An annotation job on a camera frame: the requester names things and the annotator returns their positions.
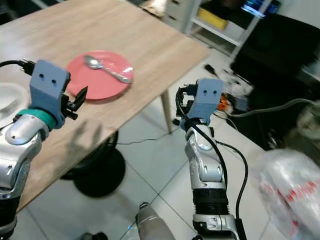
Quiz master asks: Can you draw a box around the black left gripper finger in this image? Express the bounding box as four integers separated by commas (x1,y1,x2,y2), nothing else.
73,85,89,113

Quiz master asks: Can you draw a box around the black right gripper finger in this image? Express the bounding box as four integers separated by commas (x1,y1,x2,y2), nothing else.
174,92,186,126

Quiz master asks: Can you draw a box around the silver metal spoon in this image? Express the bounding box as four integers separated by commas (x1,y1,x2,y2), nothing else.
84,54,134,84

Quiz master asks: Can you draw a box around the wooden table leg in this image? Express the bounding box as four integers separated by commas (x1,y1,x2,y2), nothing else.
160,90,174,134

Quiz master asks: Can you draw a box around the pink round plate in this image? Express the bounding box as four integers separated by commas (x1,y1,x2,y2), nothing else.
66,50,135,101

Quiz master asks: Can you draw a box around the white shallow bowl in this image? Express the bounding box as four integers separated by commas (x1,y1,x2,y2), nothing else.
0,82,34,133

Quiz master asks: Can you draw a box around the white metal shelf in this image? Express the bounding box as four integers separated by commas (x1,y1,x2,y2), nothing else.
164,0,273,50

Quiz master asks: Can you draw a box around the yellow storage box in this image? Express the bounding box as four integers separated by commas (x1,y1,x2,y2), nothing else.
197,7,229,30

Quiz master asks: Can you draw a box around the blue lit screen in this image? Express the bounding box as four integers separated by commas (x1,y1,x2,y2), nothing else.
241,0,281,18

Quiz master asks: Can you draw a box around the grey robot right leg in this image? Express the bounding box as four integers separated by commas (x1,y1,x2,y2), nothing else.
136,201,177,240

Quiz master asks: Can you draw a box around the clear plastic bag red print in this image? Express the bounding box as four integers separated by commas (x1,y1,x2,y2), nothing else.
254,148,320,240

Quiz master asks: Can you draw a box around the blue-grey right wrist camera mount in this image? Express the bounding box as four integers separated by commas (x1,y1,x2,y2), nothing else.
194,77,225,126

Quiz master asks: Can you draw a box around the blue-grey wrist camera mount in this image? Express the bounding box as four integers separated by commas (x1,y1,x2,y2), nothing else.
194,77,225,126
28,59,71,130

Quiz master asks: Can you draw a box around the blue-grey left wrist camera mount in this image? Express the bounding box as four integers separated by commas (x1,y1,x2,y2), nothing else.
28,59,71,130

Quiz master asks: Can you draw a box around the thin black floor cable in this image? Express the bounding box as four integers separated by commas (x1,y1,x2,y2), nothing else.
117,127,181,147

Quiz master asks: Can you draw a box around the black round pedestal base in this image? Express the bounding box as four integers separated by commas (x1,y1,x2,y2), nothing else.
60,131,127,199

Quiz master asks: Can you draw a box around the grey hanging cable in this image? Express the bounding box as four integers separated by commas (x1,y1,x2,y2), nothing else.
227,97,316,119

